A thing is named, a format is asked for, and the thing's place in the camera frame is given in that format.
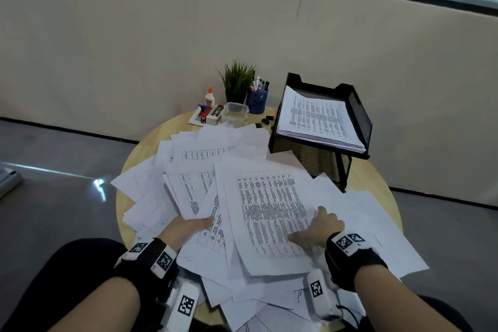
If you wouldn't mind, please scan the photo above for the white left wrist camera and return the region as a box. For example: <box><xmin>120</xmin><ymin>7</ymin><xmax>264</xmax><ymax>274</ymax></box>
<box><xmin>161</xmin><ymin>283</ymin><xmax>200</xmax><ymax>332</ymax></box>

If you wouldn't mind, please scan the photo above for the black mesh paper tray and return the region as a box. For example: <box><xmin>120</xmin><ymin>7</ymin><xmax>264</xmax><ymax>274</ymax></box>
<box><xmin>268</xmin><ymin>72</ymin><xmax>374</xmax><ymax>193</ymax></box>

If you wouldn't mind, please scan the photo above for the clear plastic box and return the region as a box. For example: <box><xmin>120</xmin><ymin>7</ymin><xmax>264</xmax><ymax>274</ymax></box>
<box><xmin>222</xmin><ymin>102</ymin><xmax>250</xmax><ymax>126</ymax></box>

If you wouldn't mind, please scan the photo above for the person's left forearm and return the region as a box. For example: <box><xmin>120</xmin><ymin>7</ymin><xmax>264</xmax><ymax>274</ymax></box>
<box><xmin>48</xmin><ymin>277</ymin><xmax>141</xmax><ymax>332</ymax></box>

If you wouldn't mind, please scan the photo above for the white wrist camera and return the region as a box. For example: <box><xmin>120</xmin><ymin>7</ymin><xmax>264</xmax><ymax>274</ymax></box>
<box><xmin>307</xmin><ymin>268</ymin><xmax>343</xmax><ymax>321</ymax></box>
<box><xmin>161</xmin><ymin>283</ymin><xmax>200</xmax><ymax>332</ymax></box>

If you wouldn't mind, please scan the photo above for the white tray with stapler items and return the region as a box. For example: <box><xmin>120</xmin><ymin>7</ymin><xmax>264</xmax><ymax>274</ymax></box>
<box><xmin>188</xmin><ymin>105</ymin><xmax>223</xmax><ymax>127</ymax></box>

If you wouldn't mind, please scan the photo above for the black right camera cable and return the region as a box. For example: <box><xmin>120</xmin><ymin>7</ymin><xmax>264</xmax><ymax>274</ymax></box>
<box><xmin>336</xmin><ymin>304</ymin><xmax>365</xmax><ymax>328</ymax></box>

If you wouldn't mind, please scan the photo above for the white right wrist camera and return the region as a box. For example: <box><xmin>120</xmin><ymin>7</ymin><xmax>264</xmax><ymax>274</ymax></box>
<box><xmin>307</xmin><ymin>268</ymin><xmax>343</xmax><ymax>321</ymax></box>

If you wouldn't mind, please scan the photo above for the black left wrist band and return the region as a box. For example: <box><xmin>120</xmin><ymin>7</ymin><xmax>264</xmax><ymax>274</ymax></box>
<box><xmin>114</xmin><ymin>237</ymin><xmax>179</xmax><ymax>301</ymax></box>

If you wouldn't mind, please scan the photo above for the green potted plant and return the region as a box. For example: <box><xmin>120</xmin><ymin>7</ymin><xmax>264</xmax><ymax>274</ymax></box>
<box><xmin>217</xmin><ymin>60</ymin><xmax>256</xmax><ymax>105</ymax></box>

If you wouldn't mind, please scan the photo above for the black wrist band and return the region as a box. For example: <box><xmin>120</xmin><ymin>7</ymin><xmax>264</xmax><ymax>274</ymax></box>
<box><xmin>114</xmin><ymin>237</ymin><xmax>179</xmax><ymax>301</ymax></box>
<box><xmin>325</xmin><ymin>231</ymin><xmax>389</xmax><ymax>293</ymax></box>

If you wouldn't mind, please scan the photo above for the person's left hand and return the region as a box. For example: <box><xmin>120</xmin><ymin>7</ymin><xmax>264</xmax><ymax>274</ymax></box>
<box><xmin>157</xmin><ymin>215</ymin><xmax>215</xmax><ymax>253</ymax></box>

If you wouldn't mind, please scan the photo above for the black right wrist band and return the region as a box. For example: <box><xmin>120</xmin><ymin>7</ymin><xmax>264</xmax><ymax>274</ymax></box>
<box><xmin>325</xmin><ymin>231</ymin><xmax>389</xmax><ymax>293</ymax></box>

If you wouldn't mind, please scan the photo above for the pile of printed papers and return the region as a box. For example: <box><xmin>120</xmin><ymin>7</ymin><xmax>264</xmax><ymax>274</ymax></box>
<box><xmin>110</xmin><ymin>123</ymin><xmax>430</xmax><ymax>332</ymax></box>

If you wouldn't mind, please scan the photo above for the person's right forearm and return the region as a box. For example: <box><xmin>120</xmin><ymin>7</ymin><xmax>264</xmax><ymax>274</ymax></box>
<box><xmin>354</xmin><ymin>264</ymin><xmax>462</xmax><ymax>332</ymax></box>

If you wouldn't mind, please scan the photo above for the blue mesh pen holder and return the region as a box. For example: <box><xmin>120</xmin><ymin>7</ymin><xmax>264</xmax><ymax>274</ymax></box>
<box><xmin>247</xmin><ymin>88</ymin><xmax>269</xmax><ymax>115</ymax></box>

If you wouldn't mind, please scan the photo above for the person's right hand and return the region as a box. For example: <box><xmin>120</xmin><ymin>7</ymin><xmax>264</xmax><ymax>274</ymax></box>
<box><xmin>287</xmin><ymin>206</ymin><xmax>346</xmax><ymax>250</ymax></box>

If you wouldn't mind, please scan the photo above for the round wooden table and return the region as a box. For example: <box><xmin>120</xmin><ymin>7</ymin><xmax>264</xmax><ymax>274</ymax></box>
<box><xmin>116</xmin><ymin>108</ymin><xmax>404</xmax><ymax>325</ymax></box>

